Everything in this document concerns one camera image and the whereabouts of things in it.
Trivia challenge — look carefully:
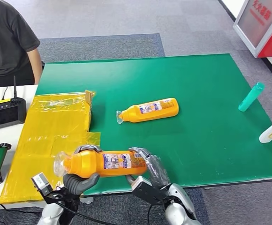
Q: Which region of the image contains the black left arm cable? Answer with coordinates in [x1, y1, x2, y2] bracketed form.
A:
[45, 190, 118, 225]

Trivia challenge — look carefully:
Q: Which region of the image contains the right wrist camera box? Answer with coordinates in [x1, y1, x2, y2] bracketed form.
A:
[131, 176, 169, 206]

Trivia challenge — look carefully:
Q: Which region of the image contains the green table mat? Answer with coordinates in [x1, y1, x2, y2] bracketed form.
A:
[36, 53, 272, 196]

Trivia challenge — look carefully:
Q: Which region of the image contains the white and red display stand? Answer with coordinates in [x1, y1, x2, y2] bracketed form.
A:
[233, 0, 272, 76]

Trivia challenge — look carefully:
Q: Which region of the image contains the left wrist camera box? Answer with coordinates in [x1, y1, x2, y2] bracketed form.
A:
[31, 172, 54, 197]

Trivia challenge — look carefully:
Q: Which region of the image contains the orange bottle with clear cap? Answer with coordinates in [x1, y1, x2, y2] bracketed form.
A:
[116, 98, 180, 125]
[53, 150, 148, 179]

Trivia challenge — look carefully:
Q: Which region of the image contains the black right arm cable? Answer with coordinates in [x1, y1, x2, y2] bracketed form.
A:
[147, 203, 153, 225]

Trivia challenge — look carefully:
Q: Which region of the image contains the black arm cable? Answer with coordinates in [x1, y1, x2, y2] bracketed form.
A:
[45, 190, 118, 225]
[147, 203, 153, 225]

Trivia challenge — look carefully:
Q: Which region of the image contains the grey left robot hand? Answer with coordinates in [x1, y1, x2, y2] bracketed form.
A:
[63, 145, 102, 199]

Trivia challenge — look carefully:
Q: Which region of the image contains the yellow taped cardboard box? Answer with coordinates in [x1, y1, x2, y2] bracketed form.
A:
[0, 90, 101, 205]

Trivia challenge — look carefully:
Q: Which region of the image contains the teal plastic bottle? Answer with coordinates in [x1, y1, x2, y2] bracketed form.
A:
[238, 82, 265, 113]

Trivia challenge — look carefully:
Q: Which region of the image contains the black remote controller with antennas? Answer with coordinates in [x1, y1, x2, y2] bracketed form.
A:
[0, 76, 27, 132]

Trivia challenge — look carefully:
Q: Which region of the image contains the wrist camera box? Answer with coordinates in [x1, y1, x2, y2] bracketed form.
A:
[131, 176, 169, 206]
[31, 172, 54, 197]

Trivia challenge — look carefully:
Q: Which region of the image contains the person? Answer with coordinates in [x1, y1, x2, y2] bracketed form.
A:
[0, 0, 44, 88]

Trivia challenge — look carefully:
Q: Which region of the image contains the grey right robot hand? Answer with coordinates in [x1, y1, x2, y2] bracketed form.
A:
[125, 147, 170, 190]

